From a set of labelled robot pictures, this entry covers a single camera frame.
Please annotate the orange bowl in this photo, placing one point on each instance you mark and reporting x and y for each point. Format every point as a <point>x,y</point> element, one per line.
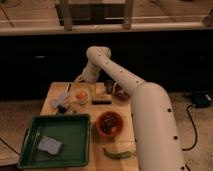
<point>109,124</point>

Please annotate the green plastic tray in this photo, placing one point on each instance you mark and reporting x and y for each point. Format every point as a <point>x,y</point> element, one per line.
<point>73,131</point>

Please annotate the wooden frame leg right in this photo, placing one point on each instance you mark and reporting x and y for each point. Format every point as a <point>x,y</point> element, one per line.
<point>128,11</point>

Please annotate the green chili pepper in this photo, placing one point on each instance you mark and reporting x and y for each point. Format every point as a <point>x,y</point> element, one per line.
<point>118,156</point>

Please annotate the clear cup with orange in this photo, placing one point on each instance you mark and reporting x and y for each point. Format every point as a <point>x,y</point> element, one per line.
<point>81,96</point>

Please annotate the blue-grey sponge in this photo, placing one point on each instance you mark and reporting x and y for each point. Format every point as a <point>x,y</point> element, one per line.
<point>50,145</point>

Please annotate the dark red apple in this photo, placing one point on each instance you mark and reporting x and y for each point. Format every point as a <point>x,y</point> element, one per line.
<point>120,93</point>

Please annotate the wooden frame leg left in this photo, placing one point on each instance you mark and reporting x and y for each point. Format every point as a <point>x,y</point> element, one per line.
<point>64,5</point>

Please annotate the dark blue floor object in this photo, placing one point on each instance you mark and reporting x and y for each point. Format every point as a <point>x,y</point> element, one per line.
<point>201,100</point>

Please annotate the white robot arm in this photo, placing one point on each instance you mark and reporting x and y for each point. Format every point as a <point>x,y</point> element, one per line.
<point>158,147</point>

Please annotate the black rectangular block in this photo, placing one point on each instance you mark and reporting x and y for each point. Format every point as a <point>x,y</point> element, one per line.
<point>101,102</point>

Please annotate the wooden frame leg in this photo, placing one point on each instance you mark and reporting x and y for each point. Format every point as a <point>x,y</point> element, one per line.
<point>128,11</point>
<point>64,5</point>

